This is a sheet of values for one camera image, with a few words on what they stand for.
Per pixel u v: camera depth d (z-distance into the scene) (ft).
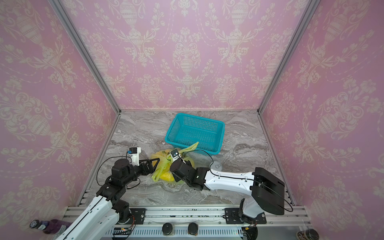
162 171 2.68
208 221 2.40
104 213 1.77
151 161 2.34
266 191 1.37
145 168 2.29
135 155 2.36
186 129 3.59
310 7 2.26
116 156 2.25
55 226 2.01
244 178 1.50
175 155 2.24
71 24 2.49
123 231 2.40
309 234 2.01
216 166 2.80
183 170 1.88
